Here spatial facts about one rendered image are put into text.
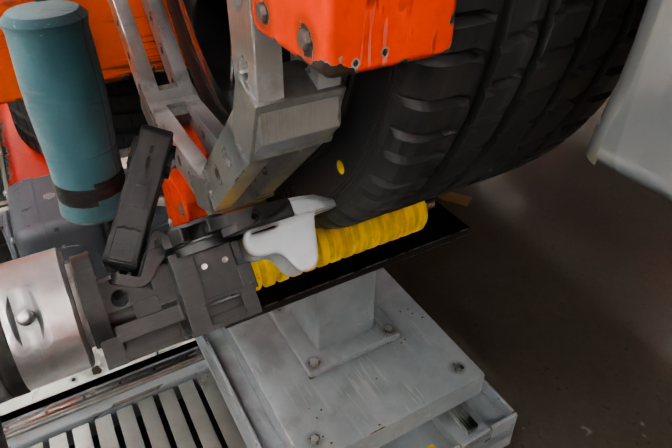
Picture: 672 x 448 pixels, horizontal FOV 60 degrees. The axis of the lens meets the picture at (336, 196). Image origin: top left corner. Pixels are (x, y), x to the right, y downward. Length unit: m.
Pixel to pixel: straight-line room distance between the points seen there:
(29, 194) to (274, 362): 0.47
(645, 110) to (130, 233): 0.34
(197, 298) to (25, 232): 0.57
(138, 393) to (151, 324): 0.69
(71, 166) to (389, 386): 0.52
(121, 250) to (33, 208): 0.57
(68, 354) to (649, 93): 0.38
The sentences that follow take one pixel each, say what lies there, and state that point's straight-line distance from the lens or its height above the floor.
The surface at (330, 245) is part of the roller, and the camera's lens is 0.64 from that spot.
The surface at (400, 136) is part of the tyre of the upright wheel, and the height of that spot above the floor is 0.74.
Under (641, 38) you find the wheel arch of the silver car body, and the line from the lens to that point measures 0.34.
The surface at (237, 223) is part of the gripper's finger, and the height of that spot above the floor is 0.67.
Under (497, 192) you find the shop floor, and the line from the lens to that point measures 1.73.
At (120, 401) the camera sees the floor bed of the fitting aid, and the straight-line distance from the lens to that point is 1.13.
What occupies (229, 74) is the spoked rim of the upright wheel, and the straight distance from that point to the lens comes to 0.77.
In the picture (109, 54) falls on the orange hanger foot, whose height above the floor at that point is 0.57.
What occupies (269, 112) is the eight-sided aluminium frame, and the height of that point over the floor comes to 0.76.
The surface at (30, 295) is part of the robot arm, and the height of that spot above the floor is 0.66.
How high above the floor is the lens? 0.92
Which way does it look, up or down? 34 degrees down
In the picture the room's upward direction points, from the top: straight up
